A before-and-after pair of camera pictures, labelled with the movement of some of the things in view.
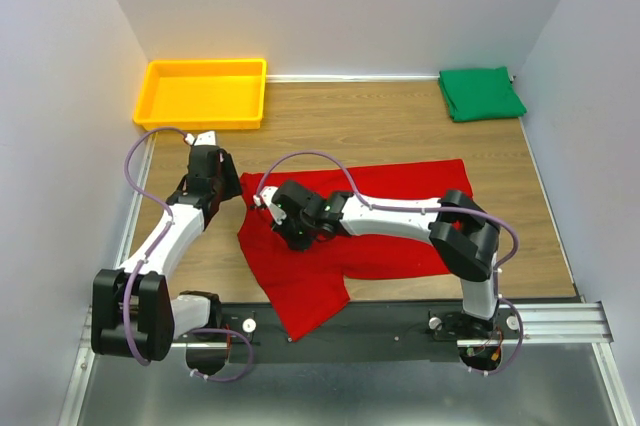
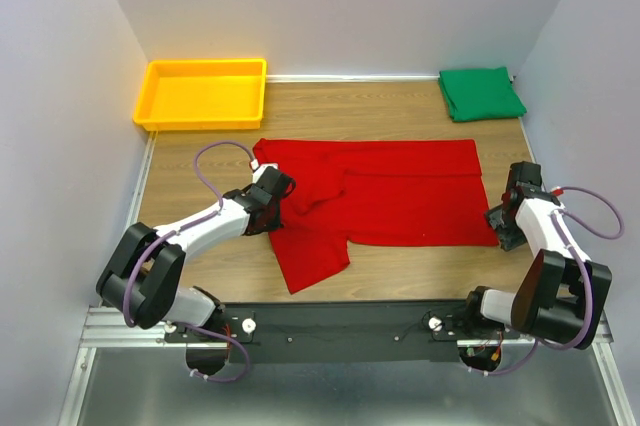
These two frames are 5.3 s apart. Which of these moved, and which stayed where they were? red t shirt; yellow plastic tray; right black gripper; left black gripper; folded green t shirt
Moved: red t shirt; left black gripper; right black gripper
Stayed: folded green t shirt; yellow plastic tray
